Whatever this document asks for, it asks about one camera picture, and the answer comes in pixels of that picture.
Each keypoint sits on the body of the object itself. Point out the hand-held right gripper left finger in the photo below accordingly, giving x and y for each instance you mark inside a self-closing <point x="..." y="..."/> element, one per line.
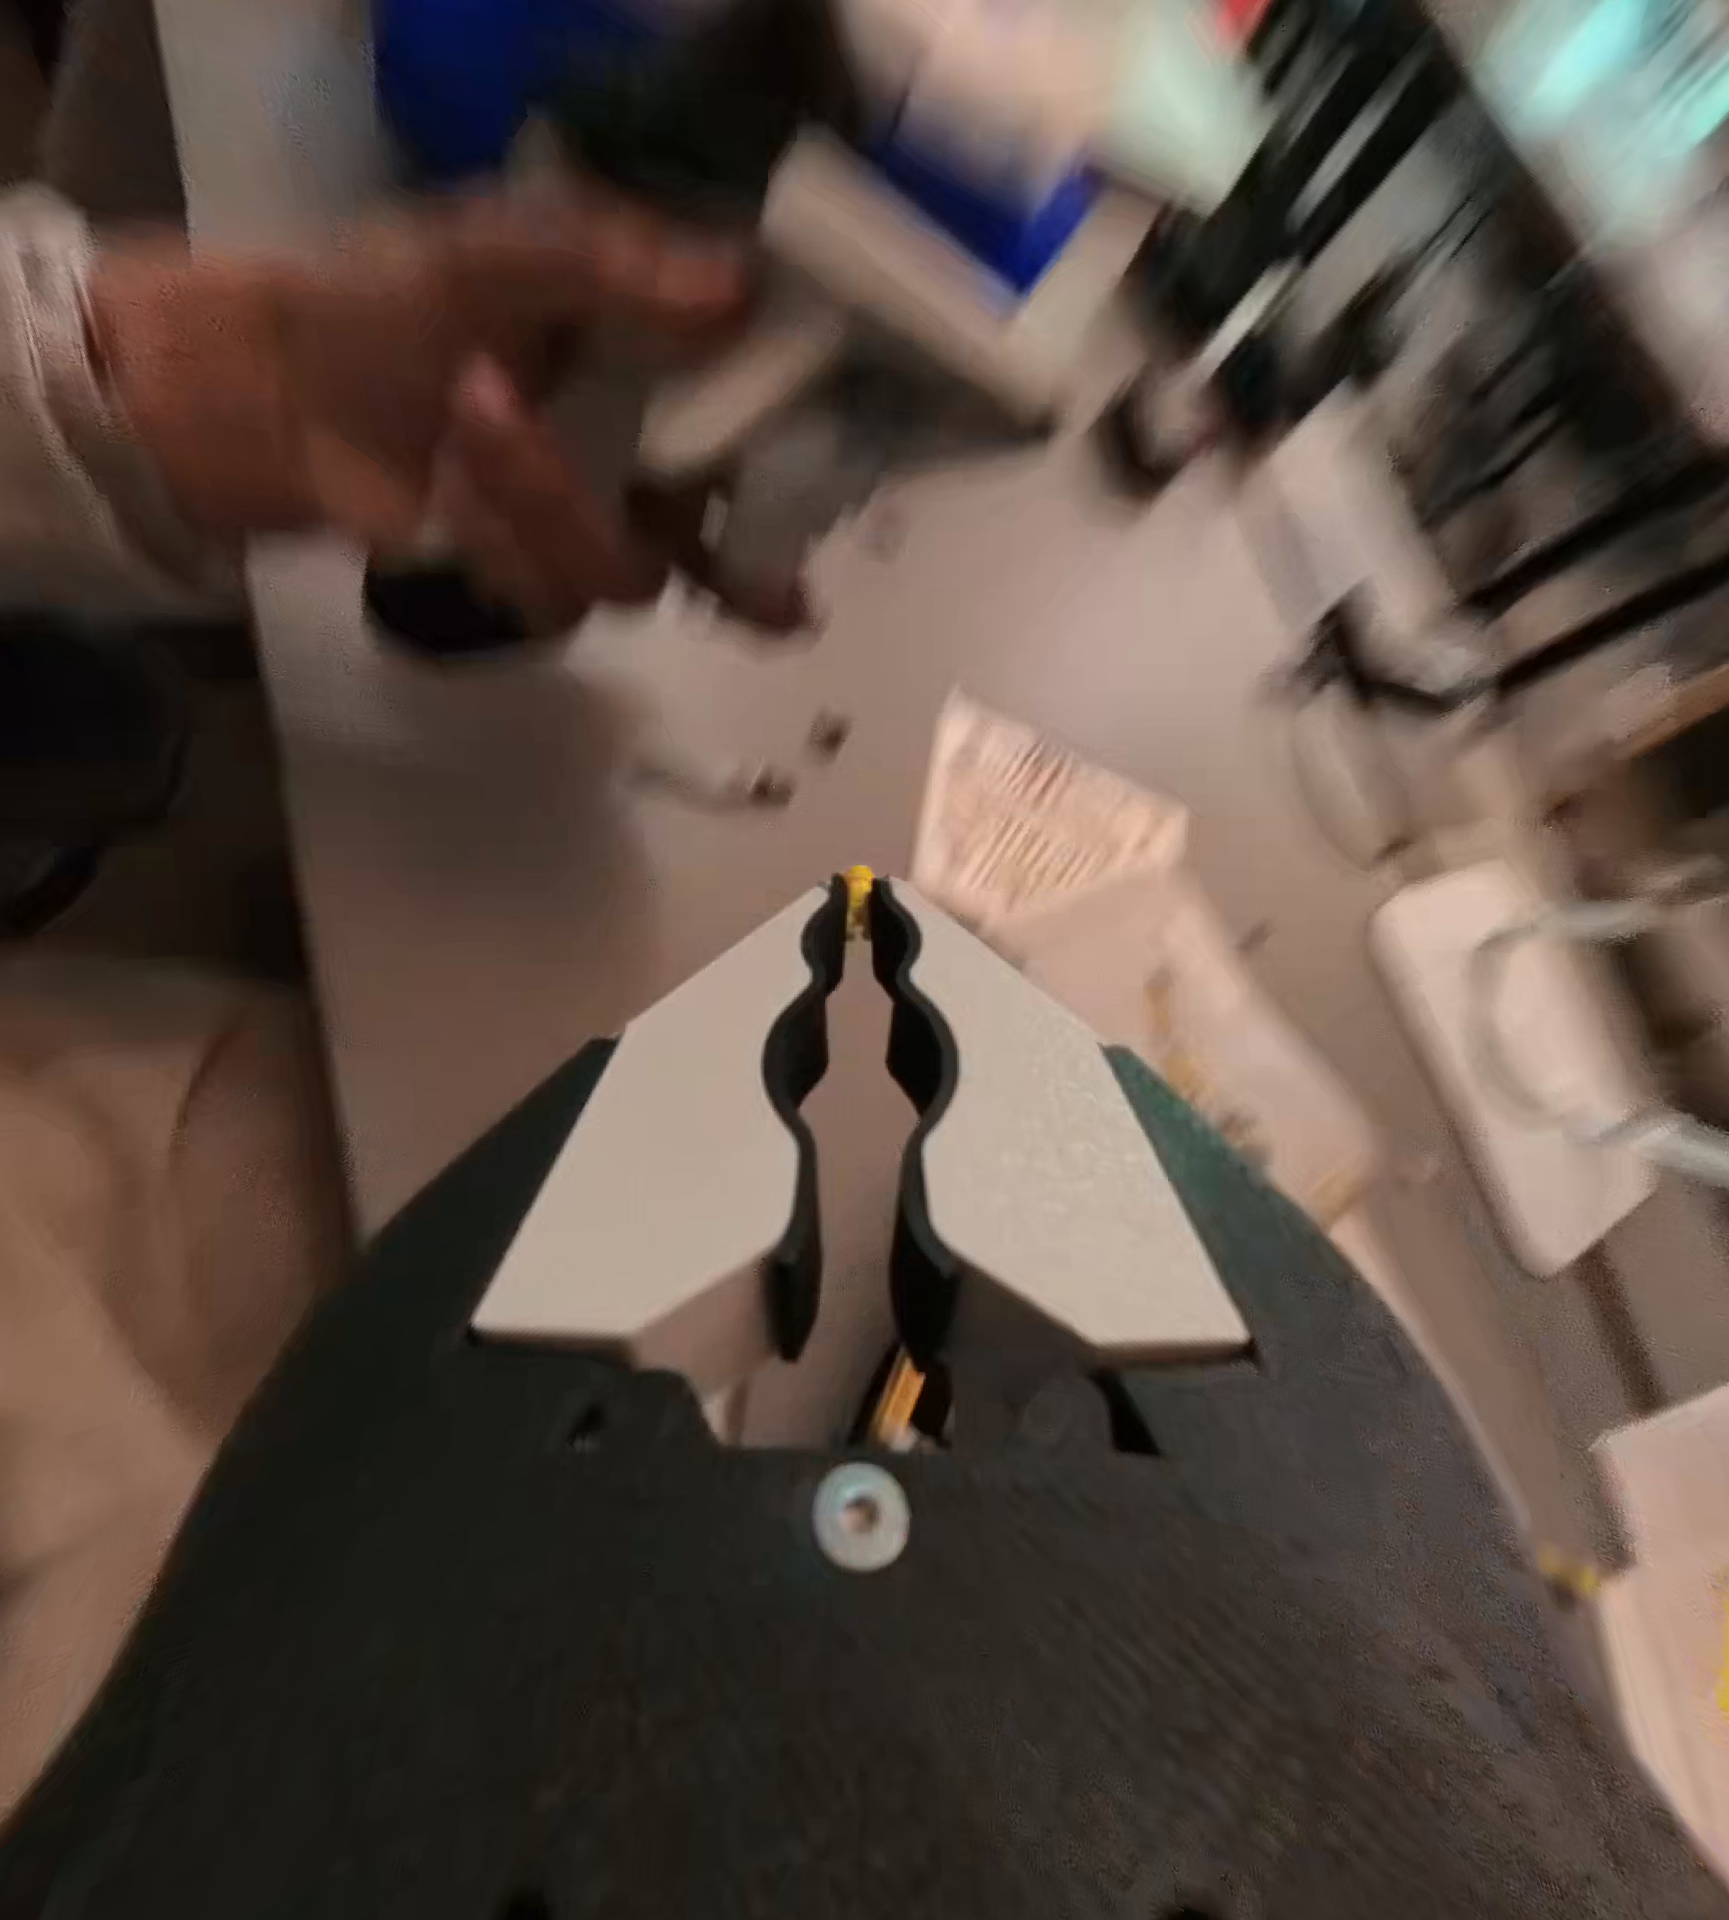
<point x="655" y="1200"/>

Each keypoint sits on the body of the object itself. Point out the white laptop stand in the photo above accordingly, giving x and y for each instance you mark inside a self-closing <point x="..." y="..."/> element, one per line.
<point x="1463" y="1021"/>

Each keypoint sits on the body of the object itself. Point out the zebra striped sticker sheet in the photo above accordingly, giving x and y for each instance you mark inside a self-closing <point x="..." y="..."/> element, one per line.
<point x="1045" y="795"/>

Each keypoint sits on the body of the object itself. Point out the clear bag with yellow piece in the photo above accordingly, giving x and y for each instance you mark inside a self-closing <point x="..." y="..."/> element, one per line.
<point x="1673" y="1530"/>

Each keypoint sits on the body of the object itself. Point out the person's left hand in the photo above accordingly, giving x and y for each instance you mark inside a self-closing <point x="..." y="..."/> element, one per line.
<point x="355" y="391"/>

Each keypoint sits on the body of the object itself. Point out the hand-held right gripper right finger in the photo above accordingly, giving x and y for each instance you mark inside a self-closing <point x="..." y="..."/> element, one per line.
<point x="1075" y="1200"/>

